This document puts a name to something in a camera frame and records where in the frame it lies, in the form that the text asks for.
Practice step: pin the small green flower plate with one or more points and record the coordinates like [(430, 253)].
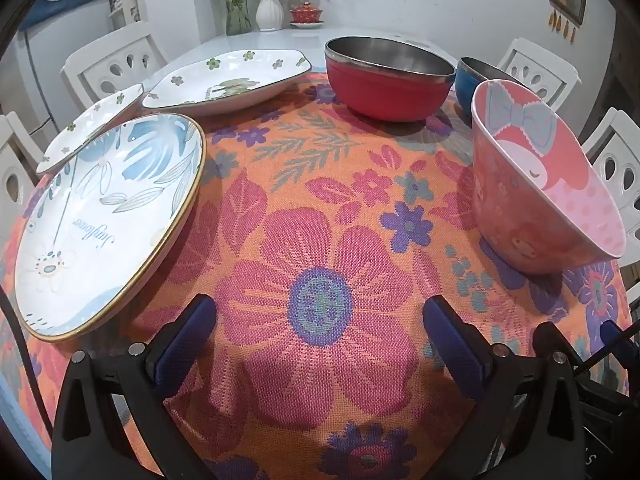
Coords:
[(85, 127)]

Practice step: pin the pink cartoon bowl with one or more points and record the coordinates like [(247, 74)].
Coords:
[(510, 210)]

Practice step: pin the floral orange tablecloth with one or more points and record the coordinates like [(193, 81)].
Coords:
[(310, 210)]

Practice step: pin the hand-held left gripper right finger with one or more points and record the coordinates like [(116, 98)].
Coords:
[(450, 341)]

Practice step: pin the red lidded teacup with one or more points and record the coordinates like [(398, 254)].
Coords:
[(305, 12)]

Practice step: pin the glass vase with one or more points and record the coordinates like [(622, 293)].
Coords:
[(239, 17)]

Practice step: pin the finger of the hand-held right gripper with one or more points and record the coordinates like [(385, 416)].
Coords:
[(613, 335)]

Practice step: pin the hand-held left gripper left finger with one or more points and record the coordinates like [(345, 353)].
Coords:
[(192, 331)]

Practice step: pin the red steel-lined bowl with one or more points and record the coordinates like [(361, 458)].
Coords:
[(385, 95)]

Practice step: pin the dark wooden cabinet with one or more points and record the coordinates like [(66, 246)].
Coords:
[(627, 60)]

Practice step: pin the large green flower plate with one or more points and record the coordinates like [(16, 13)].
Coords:
[(225, 80)]

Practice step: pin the white dining chair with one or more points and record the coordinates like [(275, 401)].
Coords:
[(615, 160), (550, 80), (100, 67), (10, 180)]

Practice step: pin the yellow hanging wall ornaments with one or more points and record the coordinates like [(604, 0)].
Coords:
[(566, 27)]

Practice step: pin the white refrigerator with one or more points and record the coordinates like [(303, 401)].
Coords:
[(45, 60)]

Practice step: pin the blue steel-lined bowl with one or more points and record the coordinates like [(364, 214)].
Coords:
[(466, 91)]

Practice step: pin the blue leaf print plate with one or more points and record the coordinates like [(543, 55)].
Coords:
[(100, 230)]

